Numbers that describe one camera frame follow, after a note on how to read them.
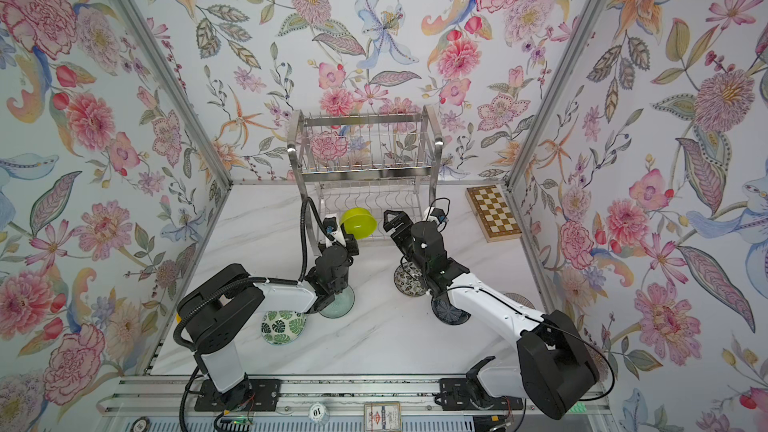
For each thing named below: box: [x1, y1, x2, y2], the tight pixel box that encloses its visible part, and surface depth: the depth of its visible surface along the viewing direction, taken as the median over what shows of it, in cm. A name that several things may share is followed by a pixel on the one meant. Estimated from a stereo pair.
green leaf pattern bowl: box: [261, 310, 307, 346], surface depth 86 cm
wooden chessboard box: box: [465, 184, 523, 243], surface depth 110 cm
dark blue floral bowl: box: [431, 298, 471, 325], surface depth 88 cm
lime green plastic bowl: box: [340, 207, 378, 241], surface depth 88 cm
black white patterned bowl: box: [394, 261, 427, 297], surface depth 95 cm
